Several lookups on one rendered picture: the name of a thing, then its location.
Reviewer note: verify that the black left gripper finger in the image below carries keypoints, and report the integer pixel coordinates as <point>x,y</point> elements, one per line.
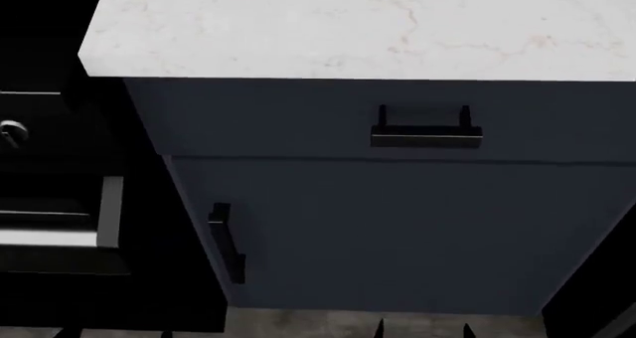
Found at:
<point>65,334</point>
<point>168,334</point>

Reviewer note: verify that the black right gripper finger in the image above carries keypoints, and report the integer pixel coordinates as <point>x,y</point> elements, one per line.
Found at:
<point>468,333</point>
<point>380,331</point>

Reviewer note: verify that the silver range knob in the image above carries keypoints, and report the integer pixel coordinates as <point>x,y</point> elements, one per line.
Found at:
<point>11,130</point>

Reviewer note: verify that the black appliance panel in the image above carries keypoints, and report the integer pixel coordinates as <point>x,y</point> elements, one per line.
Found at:
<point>591,297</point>

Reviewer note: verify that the black oven range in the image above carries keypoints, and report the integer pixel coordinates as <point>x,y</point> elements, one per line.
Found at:
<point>164,278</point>

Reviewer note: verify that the dark blue drawer front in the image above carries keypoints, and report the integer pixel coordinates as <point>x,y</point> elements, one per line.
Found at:
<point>258,118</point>

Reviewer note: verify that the dark blue cabinet door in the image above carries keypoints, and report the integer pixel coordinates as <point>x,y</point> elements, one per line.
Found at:
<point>397,233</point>

